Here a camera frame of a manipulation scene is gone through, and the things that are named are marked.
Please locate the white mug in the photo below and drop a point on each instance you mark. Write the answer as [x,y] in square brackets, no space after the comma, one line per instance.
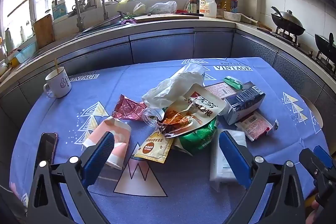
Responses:
[59,83]

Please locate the upright wooden cutting board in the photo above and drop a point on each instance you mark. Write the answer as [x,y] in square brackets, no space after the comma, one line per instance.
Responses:
[44,31]

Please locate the clear plastic bag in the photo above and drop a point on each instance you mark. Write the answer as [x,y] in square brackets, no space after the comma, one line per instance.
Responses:
[162,6]

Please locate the pink and white packet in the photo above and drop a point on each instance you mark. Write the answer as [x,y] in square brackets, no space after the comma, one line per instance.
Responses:
[118,132]

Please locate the kitchen knife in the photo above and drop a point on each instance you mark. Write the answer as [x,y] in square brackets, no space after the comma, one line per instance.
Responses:
[191,14]

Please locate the flat wooden cutting board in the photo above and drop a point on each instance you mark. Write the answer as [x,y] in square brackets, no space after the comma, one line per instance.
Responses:
[162,18]

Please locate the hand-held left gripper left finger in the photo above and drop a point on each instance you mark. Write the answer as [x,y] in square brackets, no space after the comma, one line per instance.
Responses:
[98,158]

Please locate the tall metal faucet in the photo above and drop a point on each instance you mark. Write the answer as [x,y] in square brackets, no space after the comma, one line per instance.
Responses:
[76,7]

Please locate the blue milk carton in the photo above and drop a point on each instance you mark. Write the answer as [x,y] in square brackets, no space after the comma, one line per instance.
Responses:
[246,100]

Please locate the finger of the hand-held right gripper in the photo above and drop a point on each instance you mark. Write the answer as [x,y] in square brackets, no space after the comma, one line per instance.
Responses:
[312,161]
[326,157]

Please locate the blue printed tablecloth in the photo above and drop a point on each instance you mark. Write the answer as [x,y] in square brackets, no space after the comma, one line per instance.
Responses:
[78,98]

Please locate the small green packet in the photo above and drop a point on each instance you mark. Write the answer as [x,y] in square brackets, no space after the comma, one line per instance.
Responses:
[232,81]

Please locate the gas stove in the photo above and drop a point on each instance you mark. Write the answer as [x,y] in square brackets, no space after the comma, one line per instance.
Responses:
[291,39]

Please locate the white and orange snack bag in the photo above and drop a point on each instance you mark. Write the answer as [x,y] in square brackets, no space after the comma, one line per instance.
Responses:
[202,108]

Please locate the white plastic jug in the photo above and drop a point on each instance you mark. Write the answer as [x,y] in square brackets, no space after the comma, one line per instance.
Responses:
[208,5]

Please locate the red and white wrapper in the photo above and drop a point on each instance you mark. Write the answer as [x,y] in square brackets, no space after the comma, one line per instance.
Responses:
[256,124]

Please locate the wooden stick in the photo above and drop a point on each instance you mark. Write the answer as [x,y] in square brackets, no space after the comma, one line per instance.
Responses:
[56,66]

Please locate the clear plastic bottle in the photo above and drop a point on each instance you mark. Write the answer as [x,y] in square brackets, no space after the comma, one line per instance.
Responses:
[152,115]

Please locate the black smartphone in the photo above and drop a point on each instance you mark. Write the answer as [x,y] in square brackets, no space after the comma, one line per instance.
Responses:
[48,145]

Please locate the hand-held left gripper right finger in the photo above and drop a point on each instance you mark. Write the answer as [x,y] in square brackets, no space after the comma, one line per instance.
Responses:
[233,161]

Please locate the curved metal faucet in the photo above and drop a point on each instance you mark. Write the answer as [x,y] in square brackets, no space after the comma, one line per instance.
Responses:
[103,5]

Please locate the brown seasoning box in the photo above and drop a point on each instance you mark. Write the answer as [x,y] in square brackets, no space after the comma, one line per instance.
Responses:
[220,90]

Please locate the dark sauce bottle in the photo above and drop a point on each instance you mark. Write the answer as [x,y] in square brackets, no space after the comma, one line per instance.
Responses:
[193,3]

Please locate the green snack bag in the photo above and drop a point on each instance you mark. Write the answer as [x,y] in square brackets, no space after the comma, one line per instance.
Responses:
[199,134]

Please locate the yellow seasoning packet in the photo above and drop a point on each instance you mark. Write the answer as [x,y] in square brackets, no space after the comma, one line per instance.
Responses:
[155,148]

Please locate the red patterned snack wrapper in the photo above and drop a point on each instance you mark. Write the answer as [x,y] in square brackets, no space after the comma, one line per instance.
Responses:
[128,108]

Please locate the white plastic bag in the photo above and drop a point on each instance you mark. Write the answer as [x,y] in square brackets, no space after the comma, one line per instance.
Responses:
[173,85]

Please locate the blue plastic basin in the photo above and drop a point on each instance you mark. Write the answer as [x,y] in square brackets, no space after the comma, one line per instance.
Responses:
[26,53]

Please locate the black wok with lid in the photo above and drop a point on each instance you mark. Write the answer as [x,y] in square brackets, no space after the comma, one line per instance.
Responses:
[287,20]

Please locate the white tissue pack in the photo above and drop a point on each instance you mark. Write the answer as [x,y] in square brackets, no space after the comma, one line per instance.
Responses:
[218,163]

